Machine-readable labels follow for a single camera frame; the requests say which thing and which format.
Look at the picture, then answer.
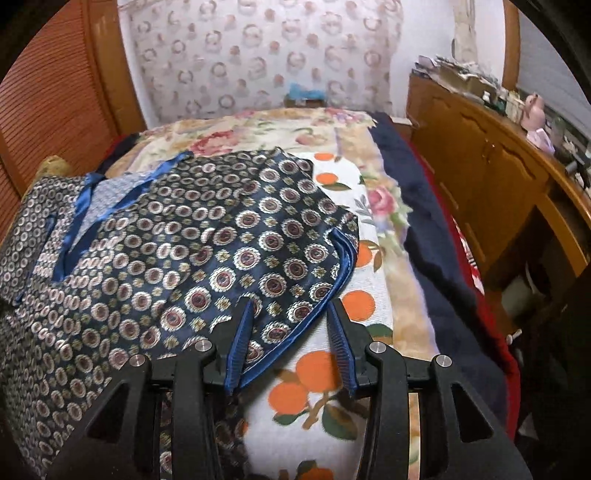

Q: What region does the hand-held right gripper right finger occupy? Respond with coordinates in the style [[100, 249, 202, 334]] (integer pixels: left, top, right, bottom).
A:
[[325, 299, 534, 480]]

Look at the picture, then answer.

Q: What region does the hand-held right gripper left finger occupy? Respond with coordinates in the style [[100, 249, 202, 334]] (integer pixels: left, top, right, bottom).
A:
[[46, 296, 257, 480]]

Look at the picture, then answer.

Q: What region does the navy medallion-print satin garment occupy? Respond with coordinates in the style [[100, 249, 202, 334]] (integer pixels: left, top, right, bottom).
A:
[[0, 147, 363, 480]]

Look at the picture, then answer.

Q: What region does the white orange-print bed sheet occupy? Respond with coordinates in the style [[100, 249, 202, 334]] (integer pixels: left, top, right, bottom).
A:
[[240, 150, 421, 480]]

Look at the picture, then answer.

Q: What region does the navy blanket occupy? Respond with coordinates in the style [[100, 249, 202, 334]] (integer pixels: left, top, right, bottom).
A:
[[369, 113, 509, 416]]

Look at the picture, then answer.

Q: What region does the red blanket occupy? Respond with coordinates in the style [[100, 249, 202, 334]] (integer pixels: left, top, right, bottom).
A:
[[406, 138, 522, 439]]

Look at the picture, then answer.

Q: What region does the beige floral blanket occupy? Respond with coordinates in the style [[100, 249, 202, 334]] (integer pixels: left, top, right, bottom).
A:
[[106, 108, 422, 480]]

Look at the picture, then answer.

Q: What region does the black chair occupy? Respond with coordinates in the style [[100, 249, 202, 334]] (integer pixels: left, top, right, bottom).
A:
[[508, 277, 591, 480]]

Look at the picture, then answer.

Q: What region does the wooden sideboard cabinet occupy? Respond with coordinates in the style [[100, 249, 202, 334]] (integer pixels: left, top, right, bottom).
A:
[[405, 71, 591, 296]]

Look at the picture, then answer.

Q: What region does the blue cloth bundle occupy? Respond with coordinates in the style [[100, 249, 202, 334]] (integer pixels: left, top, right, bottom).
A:
[[284, 83, 326, 108]]

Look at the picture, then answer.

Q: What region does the olive bolster pillow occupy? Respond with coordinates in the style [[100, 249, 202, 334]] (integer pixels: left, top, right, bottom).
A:
[[34, 156, 79, 178]]

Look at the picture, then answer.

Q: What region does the pile of papers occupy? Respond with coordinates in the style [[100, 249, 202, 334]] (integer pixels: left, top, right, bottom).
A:
[[413, 54, 502, 95]]

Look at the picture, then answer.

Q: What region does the pink figurine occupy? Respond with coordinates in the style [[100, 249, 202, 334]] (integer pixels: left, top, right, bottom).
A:
[[519, 92, 557, 153]]

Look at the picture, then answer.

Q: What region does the wooden louvered door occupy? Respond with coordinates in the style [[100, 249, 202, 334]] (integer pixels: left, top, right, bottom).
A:
[[0, 0, 148, 241]]

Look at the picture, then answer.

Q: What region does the white window blind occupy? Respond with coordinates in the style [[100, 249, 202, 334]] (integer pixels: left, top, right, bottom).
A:
[[517, 18, 591, 121]]

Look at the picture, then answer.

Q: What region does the white ring-print curtain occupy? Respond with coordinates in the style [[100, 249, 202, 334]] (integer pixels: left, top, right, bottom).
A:
[[117, 0, 404, 125]]

